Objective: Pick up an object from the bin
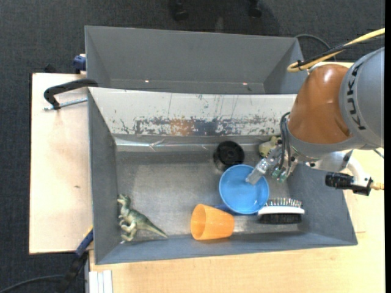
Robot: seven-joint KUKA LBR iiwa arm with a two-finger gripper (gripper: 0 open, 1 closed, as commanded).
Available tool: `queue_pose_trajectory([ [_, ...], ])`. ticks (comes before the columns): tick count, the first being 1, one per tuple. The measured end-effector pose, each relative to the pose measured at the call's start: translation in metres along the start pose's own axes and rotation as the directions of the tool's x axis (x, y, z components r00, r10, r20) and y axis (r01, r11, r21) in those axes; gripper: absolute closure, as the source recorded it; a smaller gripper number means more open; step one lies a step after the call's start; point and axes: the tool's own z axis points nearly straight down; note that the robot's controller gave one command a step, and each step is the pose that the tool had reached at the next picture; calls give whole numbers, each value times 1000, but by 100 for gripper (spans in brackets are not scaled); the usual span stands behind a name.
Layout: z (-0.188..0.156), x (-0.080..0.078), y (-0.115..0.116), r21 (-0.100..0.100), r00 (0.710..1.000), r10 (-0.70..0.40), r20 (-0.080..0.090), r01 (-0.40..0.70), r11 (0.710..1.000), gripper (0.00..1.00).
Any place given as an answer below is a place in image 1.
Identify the black cylinder on white bracket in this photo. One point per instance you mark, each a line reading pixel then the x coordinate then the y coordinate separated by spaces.
pixel 337 180

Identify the orange plastic cup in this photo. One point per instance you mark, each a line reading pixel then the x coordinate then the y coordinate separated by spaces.
pixel 212 223

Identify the pale wood board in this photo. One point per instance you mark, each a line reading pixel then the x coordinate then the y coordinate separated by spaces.
pixel 58 163

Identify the white and black brush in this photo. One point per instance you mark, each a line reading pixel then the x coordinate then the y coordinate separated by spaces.
pixel 281 214

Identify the green toy dinosaur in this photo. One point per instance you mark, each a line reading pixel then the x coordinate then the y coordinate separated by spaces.
pixel 134 218

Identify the grey metal bin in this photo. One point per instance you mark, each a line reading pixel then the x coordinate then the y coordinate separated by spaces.
pixel 171 179

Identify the pale yellow toy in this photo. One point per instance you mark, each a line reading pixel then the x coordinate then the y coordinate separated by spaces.
pixel 266 147

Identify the black round disc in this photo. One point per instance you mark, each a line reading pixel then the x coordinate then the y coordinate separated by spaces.
pixel 229 154

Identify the blue plastic bowl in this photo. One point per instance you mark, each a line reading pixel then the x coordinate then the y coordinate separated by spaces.
pixel 241 194

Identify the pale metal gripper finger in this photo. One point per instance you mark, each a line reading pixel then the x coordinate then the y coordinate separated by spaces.
pixel 256 171
pixel 262 173

